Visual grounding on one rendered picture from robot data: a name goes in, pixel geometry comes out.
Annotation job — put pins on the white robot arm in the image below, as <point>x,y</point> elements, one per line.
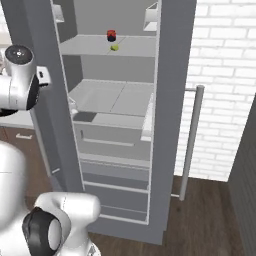
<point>16,83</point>

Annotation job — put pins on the white fridge shelf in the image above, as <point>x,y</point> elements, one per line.
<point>100,96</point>
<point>90,45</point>

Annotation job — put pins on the grey fridge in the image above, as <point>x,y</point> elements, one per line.
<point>110,70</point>

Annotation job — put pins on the grey right fridge door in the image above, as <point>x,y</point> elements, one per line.
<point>173,66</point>

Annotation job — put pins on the grey fridge door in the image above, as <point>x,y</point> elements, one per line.
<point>50,43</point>
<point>173,66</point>

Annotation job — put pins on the yellow-green lemon wedge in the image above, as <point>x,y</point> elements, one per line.
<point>114,47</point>

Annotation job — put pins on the grey left fridge door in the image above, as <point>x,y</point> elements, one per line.
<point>50,43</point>

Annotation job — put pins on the white crisper drawer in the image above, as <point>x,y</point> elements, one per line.
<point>110,133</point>

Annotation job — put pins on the white door bin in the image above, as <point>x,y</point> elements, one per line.
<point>58,15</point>
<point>72,106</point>
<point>151,18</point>
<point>147,123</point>

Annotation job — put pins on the grey freezer drawer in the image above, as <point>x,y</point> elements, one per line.
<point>116,201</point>
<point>115,173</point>

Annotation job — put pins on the red jar with dark base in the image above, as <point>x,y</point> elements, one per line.
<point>111,35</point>

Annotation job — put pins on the brown cupboard drawer front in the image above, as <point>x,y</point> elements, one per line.
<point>10,136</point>

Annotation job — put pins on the dark grey cupboard side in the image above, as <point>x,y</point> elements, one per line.
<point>245,186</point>

